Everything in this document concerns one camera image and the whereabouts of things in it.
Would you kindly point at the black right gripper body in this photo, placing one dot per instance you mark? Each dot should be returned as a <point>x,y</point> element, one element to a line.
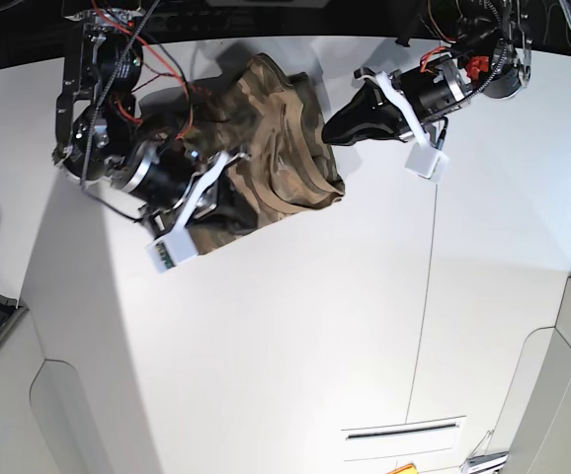
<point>158,175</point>

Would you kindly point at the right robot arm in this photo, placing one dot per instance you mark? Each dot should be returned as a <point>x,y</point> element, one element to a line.
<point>128,115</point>

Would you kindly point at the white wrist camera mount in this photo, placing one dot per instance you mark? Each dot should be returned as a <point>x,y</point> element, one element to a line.
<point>426,159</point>
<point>176,245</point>

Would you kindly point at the grey device at bottom right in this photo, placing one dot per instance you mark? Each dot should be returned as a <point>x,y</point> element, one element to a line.
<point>487,463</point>

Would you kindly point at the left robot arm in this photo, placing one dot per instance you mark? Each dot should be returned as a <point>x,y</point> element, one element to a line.
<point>487,53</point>

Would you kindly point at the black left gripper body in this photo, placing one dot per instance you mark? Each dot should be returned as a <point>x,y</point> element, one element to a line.
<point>430,92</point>

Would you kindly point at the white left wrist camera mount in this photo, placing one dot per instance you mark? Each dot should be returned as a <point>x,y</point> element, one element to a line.
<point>426,159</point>

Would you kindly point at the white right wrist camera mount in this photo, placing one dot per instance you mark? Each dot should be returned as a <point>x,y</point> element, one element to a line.
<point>176,245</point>

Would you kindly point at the yellow object at bottom edge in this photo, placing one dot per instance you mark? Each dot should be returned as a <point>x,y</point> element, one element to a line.
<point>405,469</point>

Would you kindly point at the camouflage T-shirt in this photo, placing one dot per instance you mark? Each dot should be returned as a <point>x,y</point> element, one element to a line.
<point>276,119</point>

